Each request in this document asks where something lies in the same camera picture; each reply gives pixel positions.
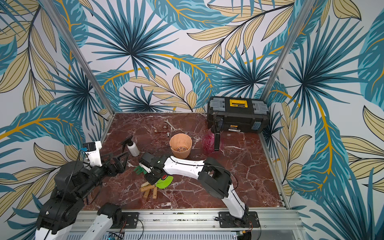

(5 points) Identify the small white spray bottle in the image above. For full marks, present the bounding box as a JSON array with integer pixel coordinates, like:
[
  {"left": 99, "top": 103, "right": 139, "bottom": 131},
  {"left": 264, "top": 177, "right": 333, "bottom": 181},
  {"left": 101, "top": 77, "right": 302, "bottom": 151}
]
[{"left": 121, "top": 136, "right": 140, "bottom": 157}]

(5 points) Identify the green toy rake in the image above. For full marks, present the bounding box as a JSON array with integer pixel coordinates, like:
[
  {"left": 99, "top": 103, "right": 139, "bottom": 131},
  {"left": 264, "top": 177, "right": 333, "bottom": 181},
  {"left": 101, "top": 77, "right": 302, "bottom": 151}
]
[{"left": 134, "top": 166, "right": 147, "bottom": 175}]

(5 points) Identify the red toy shovel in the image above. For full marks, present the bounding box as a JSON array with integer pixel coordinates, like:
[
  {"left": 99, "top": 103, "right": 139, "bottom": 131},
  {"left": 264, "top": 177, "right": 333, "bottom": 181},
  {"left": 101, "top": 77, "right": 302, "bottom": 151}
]
[{"left": 140, "top": 175, "right": 168, "bottom": 192}]

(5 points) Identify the pink spray bottle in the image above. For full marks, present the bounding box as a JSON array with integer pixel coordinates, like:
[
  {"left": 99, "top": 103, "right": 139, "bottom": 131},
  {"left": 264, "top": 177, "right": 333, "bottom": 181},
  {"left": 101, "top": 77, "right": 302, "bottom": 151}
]
[{"left": 202, "top": 117, "right": 223, "bottom": 153}]

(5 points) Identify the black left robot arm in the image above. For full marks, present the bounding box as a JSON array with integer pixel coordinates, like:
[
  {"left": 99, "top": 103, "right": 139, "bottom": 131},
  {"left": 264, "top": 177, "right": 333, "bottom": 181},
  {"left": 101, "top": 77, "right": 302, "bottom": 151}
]
[{"left": 35, "top": 152, "right": 129, "bottom": 240}]

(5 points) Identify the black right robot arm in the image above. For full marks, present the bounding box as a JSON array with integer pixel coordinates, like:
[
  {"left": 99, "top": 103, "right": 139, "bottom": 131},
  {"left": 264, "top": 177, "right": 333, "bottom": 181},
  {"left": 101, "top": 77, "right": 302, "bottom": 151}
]
[{"left": 139, "top": 153, "right": 249, "bottom": 227}]

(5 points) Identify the light green wide trowel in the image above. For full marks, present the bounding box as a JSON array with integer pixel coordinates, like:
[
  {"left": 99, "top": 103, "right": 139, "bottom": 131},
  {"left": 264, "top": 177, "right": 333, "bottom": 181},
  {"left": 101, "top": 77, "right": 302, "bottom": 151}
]
[{"left": 153, "top": 176, "right": 174, "bottom": 199}]

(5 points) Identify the peach plastic flower pot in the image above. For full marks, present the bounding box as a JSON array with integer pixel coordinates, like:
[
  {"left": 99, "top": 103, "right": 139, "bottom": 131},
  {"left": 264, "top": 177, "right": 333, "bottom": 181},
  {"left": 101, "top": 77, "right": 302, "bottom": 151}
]
[{"left": 170, "top": 134, "right": 193, "bottom": 159}]

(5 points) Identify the silver wrench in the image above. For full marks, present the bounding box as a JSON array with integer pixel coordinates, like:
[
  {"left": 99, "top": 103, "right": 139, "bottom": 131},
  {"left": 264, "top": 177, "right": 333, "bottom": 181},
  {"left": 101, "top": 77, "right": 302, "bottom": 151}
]
[{"left": 165, "top": 120, "right": 177, "bottom": 132}]

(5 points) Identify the black yellow toolbox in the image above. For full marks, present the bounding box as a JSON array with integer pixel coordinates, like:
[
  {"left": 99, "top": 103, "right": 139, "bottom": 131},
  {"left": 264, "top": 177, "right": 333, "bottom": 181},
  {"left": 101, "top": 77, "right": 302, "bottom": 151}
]
[{"left": 207, "top": 96, "right": 270, "bottom": 134}]

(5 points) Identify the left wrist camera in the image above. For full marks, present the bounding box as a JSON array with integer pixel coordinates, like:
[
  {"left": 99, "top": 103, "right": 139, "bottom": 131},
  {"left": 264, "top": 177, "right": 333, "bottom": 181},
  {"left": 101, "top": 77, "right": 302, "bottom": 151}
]
[{"left": 82, "top": 141, "right": 103, "bottom": 167}]

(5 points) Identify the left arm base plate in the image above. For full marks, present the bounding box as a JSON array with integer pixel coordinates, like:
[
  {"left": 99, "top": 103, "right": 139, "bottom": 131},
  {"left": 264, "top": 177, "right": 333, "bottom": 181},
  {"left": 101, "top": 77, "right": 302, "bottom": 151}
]
[{"left": 107, "top": 212, "right": 140, "bottom": 229}]

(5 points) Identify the left aluminium corner post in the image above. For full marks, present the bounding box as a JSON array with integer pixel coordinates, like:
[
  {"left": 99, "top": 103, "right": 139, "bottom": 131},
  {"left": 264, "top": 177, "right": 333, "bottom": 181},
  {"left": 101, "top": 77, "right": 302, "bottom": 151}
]
[{"left": 41, "top": 0, "right": 115, "bottom": 115}]

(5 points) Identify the aluminium corner post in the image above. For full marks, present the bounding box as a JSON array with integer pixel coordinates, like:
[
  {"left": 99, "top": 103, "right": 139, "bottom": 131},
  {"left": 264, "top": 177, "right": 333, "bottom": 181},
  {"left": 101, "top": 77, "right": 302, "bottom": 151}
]
[
  {"left": 260, "top": 0, "right": 315, "bottom": 102},
  {"left": 41, "top": 0, "right": 115, "bottom": 115}
]

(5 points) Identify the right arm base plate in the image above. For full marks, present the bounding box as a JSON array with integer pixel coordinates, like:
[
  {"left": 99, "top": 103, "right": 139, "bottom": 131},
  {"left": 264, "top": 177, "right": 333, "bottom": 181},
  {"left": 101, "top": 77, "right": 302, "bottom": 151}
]
[{"left": 215, "top": 212, "right": 261, "bottom": 229}]

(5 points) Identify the aluminium front rail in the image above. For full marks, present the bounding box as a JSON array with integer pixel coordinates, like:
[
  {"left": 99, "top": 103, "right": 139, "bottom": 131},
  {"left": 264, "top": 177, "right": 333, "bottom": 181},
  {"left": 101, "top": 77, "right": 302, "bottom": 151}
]
[{"left": 44, "top": 208, "right": 307, "bottom": 240}]

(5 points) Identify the right aluminium corner post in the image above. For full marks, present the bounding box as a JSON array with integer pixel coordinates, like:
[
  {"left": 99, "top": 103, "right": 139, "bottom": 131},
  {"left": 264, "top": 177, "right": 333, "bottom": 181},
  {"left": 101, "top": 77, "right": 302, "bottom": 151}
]
[{"left": 260, "top": 0, "right": 315, "bottom": 102}]

